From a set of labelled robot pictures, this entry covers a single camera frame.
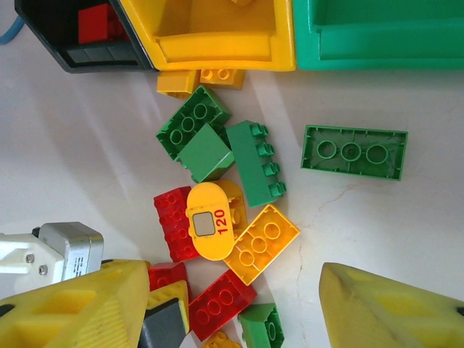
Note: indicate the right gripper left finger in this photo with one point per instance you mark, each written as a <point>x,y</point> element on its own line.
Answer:
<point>72,311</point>

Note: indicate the yellow long lego brick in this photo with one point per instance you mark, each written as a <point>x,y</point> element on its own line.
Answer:
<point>261,246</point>

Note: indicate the yellow oval lego printed 120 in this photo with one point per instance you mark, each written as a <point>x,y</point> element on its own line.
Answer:
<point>210,203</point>

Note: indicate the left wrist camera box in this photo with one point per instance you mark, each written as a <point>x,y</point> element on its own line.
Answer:
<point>69,250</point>

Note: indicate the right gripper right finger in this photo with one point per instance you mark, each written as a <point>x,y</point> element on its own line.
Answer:
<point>391,315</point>

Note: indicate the green square lego brick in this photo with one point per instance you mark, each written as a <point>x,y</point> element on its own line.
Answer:
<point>204,154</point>

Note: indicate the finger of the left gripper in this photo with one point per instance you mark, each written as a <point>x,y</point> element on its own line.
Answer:
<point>163,322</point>

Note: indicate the green long lego brick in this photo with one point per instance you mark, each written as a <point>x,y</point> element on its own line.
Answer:
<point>250,163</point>
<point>353,152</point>
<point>188,116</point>

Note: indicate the green plastic bin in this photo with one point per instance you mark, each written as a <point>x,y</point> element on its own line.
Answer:
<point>362,54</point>

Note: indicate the yellow small lego brick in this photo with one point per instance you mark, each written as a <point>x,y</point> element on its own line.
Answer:
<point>221,342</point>
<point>174,83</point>
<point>221,81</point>

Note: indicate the green small lego brick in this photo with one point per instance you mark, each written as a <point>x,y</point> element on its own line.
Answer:
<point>257,322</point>

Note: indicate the red long lego brick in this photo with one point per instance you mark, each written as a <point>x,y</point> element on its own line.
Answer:
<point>94,25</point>
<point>174,232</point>
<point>217,308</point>

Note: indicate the black plastic bin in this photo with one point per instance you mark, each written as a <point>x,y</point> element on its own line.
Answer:
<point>101,58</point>

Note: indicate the yellow plastic bin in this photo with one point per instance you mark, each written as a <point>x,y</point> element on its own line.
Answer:
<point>217,47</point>

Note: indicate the red small lego brick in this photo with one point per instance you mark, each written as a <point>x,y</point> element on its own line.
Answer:
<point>165,273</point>

